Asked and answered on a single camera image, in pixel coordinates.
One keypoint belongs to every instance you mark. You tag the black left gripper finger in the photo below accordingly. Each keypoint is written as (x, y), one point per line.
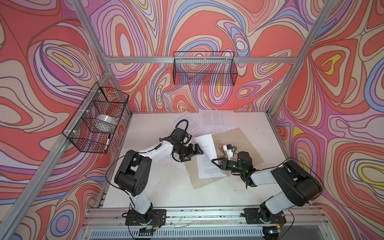
(198, 150)
(186, 158)

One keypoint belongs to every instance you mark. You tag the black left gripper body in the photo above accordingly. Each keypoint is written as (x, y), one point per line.
(184, 151)

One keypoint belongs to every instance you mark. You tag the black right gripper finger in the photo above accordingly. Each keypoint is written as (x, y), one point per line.
(218, 162)
(227, 168)

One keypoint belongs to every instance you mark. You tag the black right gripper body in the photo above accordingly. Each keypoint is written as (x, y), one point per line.
(237, 169)

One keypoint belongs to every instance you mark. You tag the printed paper sheet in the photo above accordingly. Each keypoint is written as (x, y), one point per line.
(206, 169)
(195, 127)
(215, 122)

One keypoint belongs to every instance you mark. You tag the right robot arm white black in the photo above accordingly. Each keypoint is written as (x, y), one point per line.
(297, 185)

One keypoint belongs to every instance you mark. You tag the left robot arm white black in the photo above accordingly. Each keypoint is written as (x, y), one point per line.
(133, 173)

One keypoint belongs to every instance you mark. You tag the printed paper sheet back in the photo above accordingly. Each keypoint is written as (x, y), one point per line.
(215, 122)

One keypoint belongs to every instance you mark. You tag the silver tape roll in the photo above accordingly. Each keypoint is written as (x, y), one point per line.
(105, 124)

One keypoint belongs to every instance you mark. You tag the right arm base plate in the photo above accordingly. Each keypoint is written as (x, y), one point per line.
(263, 216)

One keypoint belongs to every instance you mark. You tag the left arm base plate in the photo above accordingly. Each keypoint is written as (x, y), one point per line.
(156, 218)

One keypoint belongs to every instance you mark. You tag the black wire basket back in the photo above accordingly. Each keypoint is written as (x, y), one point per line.
(204, 68)

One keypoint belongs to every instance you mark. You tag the black wire basket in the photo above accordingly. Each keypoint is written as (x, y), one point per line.
(92, 128)
(204, 68)

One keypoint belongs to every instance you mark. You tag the aluminium front rail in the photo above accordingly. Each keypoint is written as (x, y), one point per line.
(209, 223)

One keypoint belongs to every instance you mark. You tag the black wire basket left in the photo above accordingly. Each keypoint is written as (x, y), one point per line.
(92, 128)

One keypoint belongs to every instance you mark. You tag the aluminium frame post right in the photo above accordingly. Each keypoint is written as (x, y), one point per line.
(313, 33)

